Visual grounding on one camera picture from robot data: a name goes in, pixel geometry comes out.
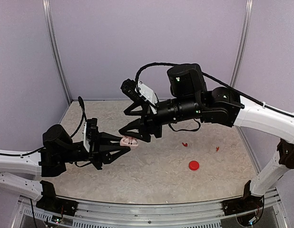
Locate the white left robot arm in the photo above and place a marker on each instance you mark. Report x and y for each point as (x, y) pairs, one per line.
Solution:
(46, 161)

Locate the left aluminium frame post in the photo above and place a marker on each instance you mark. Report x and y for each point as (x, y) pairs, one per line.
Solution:
(55, 50)

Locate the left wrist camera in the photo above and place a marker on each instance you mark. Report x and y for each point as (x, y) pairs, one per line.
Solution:
(90, 132)

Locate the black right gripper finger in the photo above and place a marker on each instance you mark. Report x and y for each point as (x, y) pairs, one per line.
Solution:
(130, 111)
(136, 129)

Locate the right aluminium frame post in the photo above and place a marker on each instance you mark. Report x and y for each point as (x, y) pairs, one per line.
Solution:
(242, 43)

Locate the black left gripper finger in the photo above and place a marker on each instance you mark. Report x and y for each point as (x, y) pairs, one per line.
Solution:
(109, 139)
(110, 153)

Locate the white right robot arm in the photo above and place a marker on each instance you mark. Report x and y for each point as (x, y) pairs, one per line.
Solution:
(223, 105)

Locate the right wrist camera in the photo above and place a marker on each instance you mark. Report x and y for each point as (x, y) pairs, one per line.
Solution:
(139, 92)

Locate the pink round lid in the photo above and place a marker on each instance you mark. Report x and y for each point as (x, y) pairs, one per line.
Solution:
(129, 142)

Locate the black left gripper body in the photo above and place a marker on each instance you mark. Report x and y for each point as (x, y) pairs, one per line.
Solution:
(94, 156)

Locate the front aluminium rail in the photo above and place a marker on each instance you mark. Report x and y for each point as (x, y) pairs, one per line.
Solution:
(95, 214)

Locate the red round object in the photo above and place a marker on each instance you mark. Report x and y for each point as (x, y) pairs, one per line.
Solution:
(193, 165)

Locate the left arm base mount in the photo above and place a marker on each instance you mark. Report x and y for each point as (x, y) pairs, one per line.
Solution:
(58, 205)

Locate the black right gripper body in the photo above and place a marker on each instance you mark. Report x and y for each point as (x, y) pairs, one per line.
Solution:
(186, 108)

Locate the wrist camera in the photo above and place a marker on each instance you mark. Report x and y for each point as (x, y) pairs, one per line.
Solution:
(139, 92)
(90, 132)

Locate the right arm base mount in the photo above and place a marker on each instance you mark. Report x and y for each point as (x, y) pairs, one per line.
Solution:
(241, 204)

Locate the aluminium frame post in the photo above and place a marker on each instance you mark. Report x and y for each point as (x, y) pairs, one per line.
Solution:
(55, 50)
(242, 43)

